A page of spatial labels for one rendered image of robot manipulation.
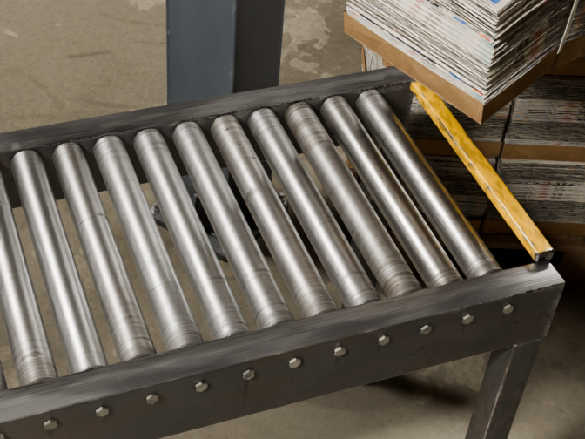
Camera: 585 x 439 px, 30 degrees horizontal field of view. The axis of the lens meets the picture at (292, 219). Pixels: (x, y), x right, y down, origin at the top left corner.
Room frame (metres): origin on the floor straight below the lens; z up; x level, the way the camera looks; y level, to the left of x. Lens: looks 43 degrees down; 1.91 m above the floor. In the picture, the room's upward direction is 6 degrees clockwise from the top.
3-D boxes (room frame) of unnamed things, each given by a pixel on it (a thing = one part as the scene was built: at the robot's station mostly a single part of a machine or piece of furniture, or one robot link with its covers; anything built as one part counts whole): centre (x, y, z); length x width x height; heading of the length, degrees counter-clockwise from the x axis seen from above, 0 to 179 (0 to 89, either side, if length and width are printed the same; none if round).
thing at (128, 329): (1.10, 0.27, 0.77); 0.47 x 0.05 x 0.05; 25
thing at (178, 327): (1.12, 0.21, 0.77); 0.47 x 0.05 x 0.05; 25
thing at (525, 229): (1.33, -0.28, 0.81); 0.43 x 0.03 x 0.02; 25
